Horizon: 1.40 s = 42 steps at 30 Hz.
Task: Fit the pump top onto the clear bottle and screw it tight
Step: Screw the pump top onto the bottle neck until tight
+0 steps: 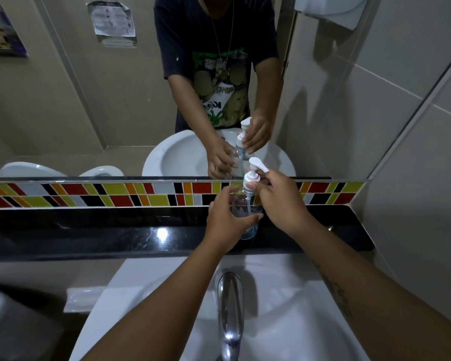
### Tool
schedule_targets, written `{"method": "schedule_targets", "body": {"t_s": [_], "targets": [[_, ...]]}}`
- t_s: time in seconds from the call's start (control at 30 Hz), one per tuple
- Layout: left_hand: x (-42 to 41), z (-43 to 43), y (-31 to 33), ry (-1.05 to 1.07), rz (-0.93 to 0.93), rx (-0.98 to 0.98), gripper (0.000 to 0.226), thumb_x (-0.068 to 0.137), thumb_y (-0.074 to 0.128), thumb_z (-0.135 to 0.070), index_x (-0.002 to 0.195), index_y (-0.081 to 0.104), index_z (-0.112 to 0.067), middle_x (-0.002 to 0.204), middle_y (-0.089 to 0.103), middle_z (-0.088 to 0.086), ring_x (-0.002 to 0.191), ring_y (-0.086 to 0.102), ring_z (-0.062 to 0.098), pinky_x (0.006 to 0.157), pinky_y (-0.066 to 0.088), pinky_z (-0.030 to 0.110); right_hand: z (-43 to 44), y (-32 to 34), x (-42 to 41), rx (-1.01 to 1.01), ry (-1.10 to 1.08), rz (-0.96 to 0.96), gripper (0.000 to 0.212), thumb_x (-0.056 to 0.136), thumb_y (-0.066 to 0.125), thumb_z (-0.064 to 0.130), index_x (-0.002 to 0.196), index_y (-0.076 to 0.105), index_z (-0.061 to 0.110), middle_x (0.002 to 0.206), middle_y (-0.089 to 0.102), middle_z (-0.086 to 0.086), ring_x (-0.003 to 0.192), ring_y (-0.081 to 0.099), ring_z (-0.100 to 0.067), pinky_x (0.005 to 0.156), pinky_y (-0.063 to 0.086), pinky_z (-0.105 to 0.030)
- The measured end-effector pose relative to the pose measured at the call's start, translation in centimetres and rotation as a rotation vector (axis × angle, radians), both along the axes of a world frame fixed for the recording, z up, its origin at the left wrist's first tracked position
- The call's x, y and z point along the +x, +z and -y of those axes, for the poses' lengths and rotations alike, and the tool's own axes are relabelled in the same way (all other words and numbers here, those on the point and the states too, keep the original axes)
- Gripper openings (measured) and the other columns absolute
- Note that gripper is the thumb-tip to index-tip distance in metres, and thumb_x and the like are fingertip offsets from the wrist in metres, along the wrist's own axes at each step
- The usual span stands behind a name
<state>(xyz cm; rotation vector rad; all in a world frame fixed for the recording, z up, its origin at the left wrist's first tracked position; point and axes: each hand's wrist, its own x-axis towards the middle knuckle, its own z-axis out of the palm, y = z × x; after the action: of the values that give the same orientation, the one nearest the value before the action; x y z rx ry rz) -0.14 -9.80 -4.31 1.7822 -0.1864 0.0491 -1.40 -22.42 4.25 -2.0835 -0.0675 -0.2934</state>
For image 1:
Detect clear plastic bottle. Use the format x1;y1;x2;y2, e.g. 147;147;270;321
231;186;264;240

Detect white toilet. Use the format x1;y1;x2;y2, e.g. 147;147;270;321
0;285;62;361

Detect white pump dispenser head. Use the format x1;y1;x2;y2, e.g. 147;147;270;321
243;157;270;194

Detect person's left hand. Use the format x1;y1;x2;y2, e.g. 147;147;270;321
204;186;264;254

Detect chrome faucet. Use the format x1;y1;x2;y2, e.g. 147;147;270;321
215;272;245;361

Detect person's right forearm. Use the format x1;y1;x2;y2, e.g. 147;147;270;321
291;216;451;361

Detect black stone ledge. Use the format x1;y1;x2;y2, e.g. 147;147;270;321
0;204;375;263

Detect white ceramic sink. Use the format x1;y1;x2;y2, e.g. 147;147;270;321
69;255;371;361

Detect person's left forearm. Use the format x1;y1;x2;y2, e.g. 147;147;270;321
81;237;241;361

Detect person's right hand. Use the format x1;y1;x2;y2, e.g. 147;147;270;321
247;169;317;239

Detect wall mirror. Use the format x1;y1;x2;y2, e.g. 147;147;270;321
0;0;451;182

